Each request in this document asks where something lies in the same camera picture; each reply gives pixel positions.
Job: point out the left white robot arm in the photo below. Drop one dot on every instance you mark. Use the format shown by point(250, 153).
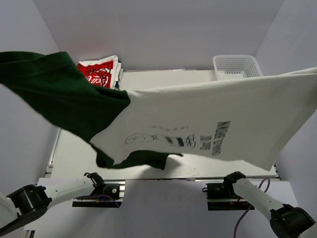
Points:
point(31, 202)

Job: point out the white green raglan t-shirt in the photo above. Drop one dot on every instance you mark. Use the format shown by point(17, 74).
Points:
point(243, 119)

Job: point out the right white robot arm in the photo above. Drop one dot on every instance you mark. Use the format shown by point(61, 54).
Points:
point(285, 220)

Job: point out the red white folded t-shirt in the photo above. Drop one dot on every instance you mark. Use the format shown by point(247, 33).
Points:
point(99, 72)

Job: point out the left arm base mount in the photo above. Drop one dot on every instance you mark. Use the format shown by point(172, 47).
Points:
point(110, 196)

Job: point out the cartoon print folded t-shirt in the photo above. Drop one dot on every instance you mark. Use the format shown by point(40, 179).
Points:
point(118, 76)

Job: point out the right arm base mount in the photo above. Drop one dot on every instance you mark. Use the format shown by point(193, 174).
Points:
point(221, 199)

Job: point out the white plastic mesh basket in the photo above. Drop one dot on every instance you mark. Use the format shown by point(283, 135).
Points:
point(229, 67)

